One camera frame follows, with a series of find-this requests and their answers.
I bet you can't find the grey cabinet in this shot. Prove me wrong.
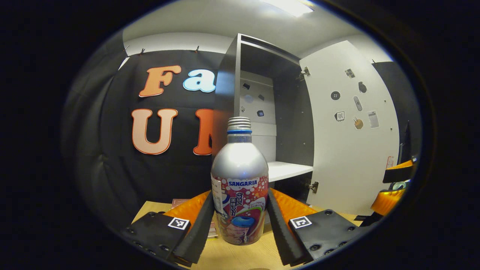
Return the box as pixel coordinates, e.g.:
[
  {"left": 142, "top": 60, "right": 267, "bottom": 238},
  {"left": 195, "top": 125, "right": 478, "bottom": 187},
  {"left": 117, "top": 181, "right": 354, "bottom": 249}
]
[{"left": 212, "top": 33, "right": 315, "bottom": 203}]

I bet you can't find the white cabinet shelf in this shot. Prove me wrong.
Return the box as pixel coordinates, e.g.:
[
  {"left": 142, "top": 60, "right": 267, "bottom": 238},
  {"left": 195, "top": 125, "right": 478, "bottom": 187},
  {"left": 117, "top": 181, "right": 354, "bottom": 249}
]
[{"left": 267, "top": 161, "right": 314, "bottom": 183}]

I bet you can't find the ceiling panel light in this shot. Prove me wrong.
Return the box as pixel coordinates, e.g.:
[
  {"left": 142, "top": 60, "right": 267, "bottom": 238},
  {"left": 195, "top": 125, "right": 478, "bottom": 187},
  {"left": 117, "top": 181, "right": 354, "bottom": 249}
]
[{"left": 261, "top": 0, "right": 315, "bottom": 18}]

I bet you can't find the silver drink bottle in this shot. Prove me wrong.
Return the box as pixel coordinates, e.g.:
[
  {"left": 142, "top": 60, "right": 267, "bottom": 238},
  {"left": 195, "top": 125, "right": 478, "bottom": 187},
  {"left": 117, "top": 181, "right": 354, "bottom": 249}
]
[{"left": 211, "top": 117, "right": 269, "bottom": 246}]

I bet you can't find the black backdrop cloth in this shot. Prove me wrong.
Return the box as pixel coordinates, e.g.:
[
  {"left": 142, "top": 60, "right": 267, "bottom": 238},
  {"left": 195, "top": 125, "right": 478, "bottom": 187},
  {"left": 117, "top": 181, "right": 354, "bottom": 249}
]
[{"left": 62, "top": 34, "right": 422, "bottom": 233}]

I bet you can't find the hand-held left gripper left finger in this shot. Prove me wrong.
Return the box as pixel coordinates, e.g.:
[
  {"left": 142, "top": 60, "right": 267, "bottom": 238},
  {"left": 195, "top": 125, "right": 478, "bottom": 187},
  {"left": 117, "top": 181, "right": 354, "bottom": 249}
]
[{"left": 119, "top": 190, "right": 215, "bottom": 268}]

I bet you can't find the stack of thin books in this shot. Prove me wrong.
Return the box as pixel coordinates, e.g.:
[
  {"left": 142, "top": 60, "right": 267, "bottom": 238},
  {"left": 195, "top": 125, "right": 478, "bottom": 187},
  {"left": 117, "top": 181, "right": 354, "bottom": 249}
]
[{"left": 171, "top": 198, "right": 219, "bottom": 239}]

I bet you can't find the white cabinet door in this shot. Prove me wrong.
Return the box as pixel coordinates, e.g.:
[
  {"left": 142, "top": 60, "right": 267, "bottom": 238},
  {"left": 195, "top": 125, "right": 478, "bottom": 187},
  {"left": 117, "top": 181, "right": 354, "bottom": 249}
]
[{"left": 299, "top": 40, "right": 400, "bottom": 216}]

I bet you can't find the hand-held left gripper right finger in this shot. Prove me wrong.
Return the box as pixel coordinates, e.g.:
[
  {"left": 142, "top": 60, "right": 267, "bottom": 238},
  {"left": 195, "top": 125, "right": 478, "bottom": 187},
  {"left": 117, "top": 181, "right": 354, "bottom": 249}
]
[{"left": 267, "top": 188, "right": 362, "bottom": 267}]

